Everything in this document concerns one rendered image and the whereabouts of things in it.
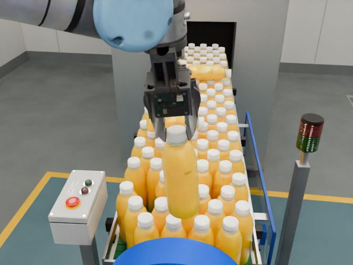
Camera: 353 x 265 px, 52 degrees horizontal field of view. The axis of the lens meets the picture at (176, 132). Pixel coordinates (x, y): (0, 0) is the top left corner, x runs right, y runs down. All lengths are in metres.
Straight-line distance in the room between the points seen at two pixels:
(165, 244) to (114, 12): 0.47
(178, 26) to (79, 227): 0.63
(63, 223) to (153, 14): 0.74
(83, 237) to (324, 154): 2.66
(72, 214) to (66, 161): 2.22
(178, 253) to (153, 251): 0.05
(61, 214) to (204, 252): 0.43
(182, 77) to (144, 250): 0.33
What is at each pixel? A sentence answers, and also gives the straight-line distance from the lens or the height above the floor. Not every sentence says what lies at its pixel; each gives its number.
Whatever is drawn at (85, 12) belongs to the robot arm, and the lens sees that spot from 0.34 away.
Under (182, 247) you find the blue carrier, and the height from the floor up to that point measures 1.23.
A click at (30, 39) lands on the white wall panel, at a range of 5.57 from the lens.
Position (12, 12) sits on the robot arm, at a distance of 0.34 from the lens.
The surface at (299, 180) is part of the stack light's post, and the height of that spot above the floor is 1.05.
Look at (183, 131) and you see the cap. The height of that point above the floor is 1.41.
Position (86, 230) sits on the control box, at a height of 1.06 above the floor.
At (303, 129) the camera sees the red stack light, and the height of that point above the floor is 1.23.
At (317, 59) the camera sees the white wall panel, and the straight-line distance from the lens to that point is 5.05.
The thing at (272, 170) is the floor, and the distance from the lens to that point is 3.05.
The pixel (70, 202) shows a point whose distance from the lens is 1.00.
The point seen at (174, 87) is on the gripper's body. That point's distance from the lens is 0.55.
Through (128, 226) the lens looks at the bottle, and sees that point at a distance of 1.02.
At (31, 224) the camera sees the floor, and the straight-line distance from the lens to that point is 2.66.
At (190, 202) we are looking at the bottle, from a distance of 0.75.
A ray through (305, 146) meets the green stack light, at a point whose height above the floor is 1.18.
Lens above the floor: 1.75
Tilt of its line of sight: 30 degrees down
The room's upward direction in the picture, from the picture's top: straight up
